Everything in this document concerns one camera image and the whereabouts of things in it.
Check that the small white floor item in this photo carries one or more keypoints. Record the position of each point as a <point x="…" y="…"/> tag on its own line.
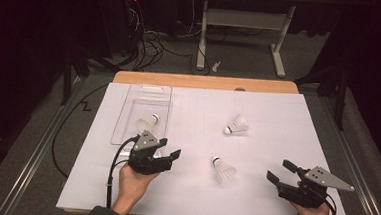
<point x="216" y="66"/>

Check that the white metal desk frame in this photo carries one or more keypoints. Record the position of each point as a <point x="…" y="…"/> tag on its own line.
<point x="244" y="19"/>

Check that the black metal stand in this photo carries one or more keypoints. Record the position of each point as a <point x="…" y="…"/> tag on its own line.
<point x="66" y="80"/>
<point x="340" y="103"/>

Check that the metal floor rail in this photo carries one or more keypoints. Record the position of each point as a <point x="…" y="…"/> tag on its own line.
<point x="31" y="164"/>
<point x="358" y="171"/>

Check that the clear plastic box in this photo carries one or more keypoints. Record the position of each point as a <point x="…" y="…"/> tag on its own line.
<point x="145" y="101"/>

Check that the white shuttlecock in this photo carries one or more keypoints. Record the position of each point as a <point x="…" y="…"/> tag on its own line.
<point x="224" y="172"/>
<point x="238" y="125"/>
<point x="145" y="123"/>

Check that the person's left hand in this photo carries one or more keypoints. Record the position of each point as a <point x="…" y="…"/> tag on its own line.
<point x="132" y="185"/>

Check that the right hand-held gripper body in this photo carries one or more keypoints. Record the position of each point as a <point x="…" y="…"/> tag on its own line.
<point x="308" y="195"/>

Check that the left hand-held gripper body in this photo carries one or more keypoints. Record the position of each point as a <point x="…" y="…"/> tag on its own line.
<point x="145" y="163"/>

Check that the dark computer case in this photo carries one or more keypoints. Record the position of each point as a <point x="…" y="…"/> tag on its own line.
<point x="116" y="26"/>

